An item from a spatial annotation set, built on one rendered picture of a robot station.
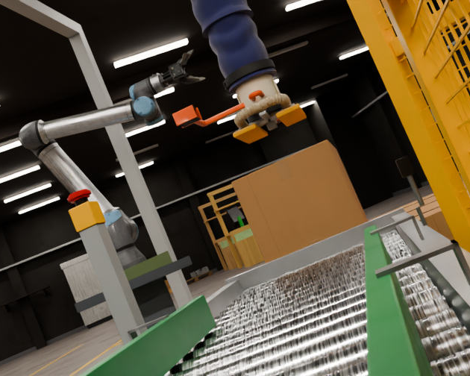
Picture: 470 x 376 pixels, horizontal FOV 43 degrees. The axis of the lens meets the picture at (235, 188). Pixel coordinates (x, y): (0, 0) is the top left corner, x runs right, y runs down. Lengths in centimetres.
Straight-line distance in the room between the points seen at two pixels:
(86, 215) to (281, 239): 82
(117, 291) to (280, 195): 80
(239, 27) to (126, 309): 133
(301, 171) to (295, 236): 24
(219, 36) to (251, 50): 15
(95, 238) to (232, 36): 116
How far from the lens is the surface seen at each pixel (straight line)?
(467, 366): 63
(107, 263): 175
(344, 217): 225
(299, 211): 226
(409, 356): 36
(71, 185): 297
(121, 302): 175
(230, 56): 255
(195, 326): 140
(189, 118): 230
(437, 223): 227
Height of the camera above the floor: 74
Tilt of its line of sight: 4 degrees up
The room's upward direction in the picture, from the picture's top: 23 degrees counter-clockwise
